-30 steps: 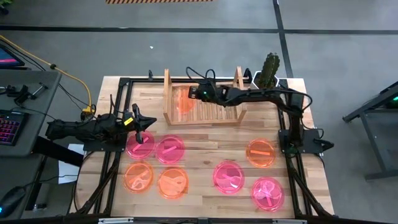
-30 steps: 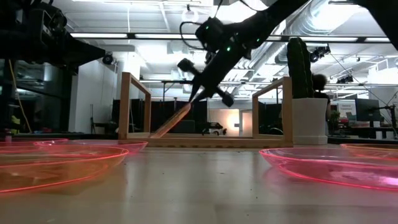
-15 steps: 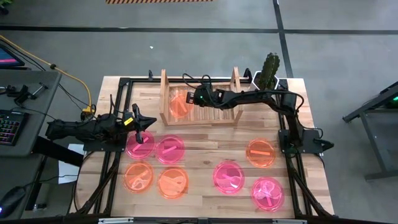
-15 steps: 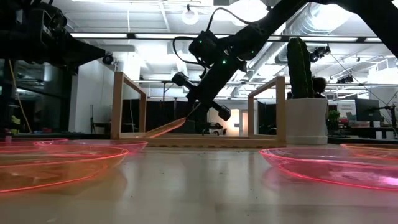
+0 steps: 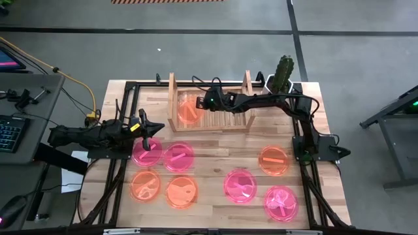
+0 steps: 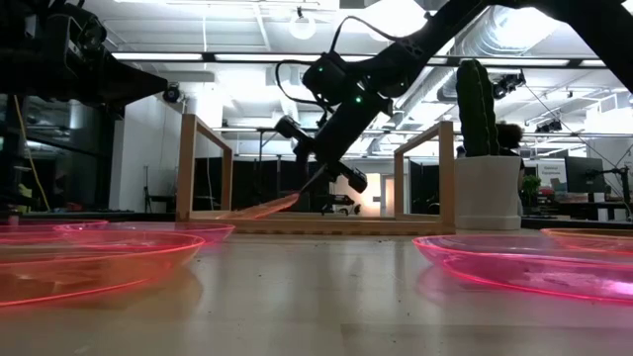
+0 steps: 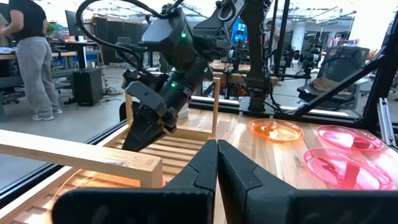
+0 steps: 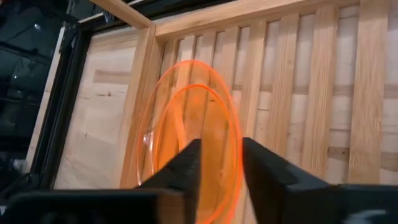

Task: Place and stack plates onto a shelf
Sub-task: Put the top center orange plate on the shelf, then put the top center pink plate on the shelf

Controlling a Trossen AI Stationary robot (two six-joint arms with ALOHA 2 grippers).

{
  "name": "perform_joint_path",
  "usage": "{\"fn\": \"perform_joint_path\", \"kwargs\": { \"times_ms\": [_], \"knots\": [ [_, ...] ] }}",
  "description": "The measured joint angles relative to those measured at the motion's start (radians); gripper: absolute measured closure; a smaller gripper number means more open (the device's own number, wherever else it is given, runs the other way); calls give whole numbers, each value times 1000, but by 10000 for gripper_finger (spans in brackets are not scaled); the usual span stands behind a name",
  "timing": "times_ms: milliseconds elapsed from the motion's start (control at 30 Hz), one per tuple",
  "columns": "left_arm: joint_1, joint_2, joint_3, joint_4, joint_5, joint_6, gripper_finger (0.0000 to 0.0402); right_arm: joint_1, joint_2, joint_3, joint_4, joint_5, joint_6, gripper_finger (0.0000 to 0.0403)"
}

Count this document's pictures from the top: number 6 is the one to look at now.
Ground white plant pot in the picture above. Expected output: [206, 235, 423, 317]
[453, 155, 523, 231]

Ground black track spotlight cluster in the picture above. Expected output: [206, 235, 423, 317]
[492, 70, 527, 100]
[535, 118, 564, 134]

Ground black metal frame stand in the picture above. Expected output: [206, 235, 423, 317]
[256, 127, 332, 214]

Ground long ceiling light strip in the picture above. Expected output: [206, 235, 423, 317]
[111, 50, 633, 69]

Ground black camera cable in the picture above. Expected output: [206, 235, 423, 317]
[274, 15, 400, 113]

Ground silver ventilation duct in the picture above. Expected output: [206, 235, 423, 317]
[437, 4, 560, 103]

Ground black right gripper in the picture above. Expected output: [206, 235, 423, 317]
[274, 88, 395, 195]

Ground white sign board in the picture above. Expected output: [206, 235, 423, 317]
[537, 158, 568, 192]

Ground small white wheeled robot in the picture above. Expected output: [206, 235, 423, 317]
[320, 194, 362, 217]

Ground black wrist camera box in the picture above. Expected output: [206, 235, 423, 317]
[302, 51, 348, 108]

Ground tall green cactus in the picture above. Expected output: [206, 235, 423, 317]
[455, 58, 500, 158]

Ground white ring ceiling lamp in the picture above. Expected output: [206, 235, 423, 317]
[288, 7, 317, 42]

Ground black room partition panels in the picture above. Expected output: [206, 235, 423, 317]
[192, 156, 331, 213]

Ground black computer monitor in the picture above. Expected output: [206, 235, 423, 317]
[565, 155, 607, 195]

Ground round black ceiling spotlight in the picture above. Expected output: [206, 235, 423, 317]
[161, 82, 182, 104]

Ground pink transparent plastic plate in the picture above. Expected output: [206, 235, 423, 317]
[0, 220, 109, 246]
[53, 222, 236, 246]
[412, 234, 633, 304]

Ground wooden slatted shelf frame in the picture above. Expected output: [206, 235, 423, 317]
[175, 113, 457, 236]

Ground orange transparent plastic plate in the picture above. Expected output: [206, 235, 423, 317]
[0, 230, 207, 309]
[540, 226, 633, 256]
[217, 192, 302, 222]

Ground small green potted plant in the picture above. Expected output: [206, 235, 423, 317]
[519, 174, 543, 207]

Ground yellow hanging cable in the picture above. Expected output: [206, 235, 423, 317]
[13, 93, 51, 213]

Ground dark office desk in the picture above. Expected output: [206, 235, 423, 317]
[521, 197, 633, 238]

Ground person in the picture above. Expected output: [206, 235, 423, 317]
[496, 122, 526, 219]

